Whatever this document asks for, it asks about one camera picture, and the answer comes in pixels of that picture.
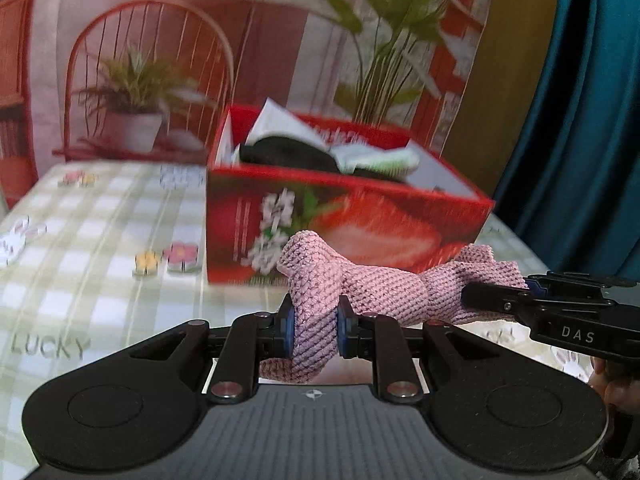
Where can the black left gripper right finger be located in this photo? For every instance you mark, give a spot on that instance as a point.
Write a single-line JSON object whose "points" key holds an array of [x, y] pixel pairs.
{"points": [[355, 331]]}

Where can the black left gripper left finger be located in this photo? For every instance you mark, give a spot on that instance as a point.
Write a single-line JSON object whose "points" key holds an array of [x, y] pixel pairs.
{"points": [[281, 331]]}

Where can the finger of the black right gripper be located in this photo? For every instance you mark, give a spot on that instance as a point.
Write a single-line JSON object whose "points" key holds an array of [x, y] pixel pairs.
{"points": [[494, 298]]}

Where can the pink knitted cloth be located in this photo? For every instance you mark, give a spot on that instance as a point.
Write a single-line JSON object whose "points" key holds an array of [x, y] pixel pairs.
{"points": [[318, 277]]}

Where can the black fabric cloth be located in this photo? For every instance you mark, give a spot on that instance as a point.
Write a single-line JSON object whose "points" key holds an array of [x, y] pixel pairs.
{"points": [[284, 152]]}

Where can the printed room scene backdrop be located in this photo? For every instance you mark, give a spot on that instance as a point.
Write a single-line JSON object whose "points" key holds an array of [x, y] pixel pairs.
{"points": [[397, 62]]}

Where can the right hand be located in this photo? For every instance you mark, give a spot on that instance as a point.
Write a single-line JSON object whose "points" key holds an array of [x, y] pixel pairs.
{"points": [[622, 393]]}

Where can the teal blue curtain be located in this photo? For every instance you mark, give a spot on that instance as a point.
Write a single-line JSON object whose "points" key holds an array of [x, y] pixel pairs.
{"points": [[570, 190]]}

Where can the red strawberry cardboard box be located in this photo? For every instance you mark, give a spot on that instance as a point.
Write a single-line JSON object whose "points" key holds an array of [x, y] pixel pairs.
{"points": [[252, 211]]}

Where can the white green patterned cloth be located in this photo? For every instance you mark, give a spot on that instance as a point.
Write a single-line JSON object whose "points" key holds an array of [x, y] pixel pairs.
{"points": [[397, 162]]}

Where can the green plaid bunny tablecloth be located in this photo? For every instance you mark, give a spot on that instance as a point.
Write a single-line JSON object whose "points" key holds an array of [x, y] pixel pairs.
{"points": [[71, 297]]}

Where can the white cloth bundle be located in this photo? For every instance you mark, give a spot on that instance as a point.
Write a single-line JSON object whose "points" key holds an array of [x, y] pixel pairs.
{"points": [[275, 120]]}

